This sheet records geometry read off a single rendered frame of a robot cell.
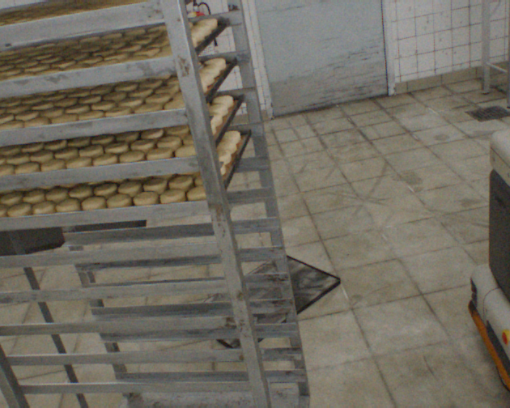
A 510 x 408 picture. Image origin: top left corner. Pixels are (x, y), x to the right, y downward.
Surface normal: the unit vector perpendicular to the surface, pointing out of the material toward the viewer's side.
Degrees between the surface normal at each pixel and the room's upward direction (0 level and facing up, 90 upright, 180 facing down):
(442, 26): 90
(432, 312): 0
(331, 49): 90
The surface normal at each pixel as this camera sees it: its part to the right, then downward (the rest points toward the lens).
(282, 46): 0.11, 0.42
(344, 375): -0.17, -0.88
